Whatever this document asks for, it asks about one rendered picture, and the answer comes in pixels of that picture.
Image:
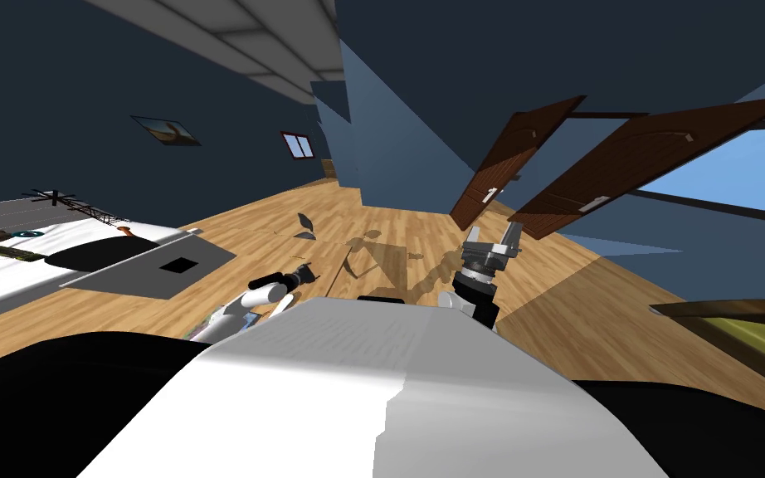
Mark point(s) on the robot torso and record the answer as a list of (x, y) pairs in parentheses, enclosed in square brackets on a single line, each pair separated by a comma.
[(329, 398)]

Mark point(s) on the framed wall picture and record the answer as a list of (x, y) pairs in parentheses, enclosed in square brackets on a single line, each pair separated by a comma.
[(167, 131)]

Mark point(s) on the brown and green furniture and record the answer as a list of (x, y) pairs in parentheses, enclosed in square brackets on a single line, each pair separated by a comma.
[(761, 332)]

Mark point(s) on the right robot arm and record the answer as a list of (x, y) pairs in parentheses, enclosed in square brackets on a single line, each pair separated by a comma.
[(479, 302)]

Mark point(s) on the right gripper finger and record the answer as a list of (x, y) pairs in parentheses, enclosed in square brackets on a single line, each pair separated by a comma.
[(473, 236), (514, 235)]

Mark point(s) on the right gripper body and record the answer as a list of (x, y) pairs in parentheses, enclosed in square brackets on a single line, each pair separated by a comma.
[(491, 256)]

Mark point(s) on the small red-framed window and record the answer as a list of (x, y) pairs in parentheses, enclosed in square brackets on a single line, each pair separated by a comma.
[(298, 145)]

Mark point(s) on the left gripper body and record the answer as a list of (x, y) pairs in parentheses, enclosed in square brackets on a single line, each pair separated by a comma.
[(303, 273)]

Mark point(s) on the brown wooden door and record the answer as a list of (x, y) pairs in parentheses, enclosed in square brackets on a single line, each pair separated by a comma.
[(512, 159), (648, 156)]

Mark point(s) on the large window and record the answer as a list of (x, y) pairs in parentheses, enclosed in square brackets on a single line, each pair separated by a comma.
[(747, 169)]

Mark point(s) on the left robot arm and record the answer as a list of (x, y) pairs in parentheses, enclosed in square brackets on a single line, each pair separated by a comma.
[(262, 297)]

